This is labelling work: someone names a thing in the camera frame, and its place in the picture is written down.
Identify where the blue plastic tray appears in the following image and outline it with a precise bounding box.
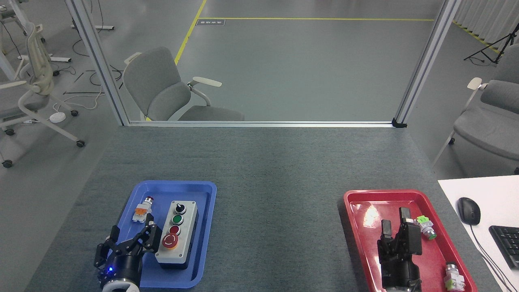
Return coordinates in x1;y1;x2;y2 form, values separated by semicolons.
97;180;217;288

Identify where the silver aluminium post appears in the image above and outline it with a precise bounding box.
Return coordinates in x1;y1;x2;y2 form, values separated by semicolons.
394;0;462;124
65;0;130;126

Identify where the grey armchair with white arms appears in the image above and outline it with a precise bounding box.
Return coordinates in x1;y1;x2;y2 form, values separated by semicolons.
123;46;245;122

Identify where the black computer mouse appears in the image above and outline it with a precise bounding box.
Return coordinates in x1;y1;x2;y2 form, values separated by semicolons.
457;197;481;226

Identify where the silver-topped green and white switch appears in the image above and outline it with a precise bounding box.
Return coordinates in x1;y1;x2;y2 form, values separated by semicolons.
444;262;466;291

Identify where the silver aluminium cross rail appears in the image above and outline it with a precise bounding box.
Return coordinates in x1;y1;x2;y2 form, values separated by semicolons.
124;120;396;128

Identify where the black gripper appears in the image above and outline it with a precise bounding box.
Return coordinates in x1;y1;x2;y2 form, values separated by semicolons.
377;207;423;289
94;214;163;284

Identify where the grey chair with white frame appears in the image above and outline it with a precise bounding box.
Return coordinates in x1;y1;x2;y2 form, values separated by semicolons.
432;43;519;175

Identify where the green-capped push-button switch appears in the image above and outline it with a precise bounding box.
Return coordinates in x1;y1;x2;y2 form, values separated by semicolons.
413;215;438;240

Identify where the black mouse cable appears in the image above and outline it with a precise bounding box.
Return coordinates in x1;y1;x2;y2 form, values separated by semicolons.
470;224;505;292

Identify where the black floor cable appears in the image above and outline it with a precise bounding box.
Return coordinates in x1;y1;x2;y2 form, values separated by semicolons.
73;65;124;88

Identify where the red plastic tray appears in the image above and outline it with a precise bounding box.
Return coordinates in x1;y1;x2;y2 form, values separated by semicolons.
343;189;478;292

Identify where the white floor cable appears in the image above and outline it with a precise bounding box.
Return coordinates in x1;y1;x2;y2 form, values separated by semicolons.
53;83;107;112

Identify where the black tripod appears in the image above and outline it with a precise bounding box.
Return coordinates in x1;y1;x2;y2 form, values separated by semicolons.
464;22;519;65

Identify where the black keyboard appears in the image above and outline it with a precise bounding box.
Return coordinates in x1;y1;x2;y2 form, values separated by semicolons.
489;225;519;270

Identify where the white desk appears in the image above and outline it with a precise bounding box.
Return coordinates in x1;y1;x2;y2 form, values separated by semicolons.
438;175;519;292

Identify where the white table foot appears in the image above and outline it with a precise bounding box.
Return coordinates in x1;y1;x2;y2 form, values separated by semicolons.
18;54;72;63
71;0;115;31

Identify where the white mesh office chair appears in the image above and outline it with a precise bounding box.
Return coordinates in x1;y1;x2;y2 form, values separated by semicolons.
0;22;86;169

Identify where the grey control box with buttons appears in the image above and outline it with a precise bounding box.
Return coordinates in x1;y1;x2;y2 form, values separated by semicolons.
155;200;200;270

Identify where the orange and white push-button switch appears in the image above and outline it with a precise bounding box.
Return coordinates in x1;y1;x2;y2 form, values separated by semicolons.
132;196;155;224

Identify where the white curtain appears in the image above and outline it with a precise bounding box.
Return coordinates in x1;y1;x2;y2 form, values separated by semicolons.
452;0;519;45

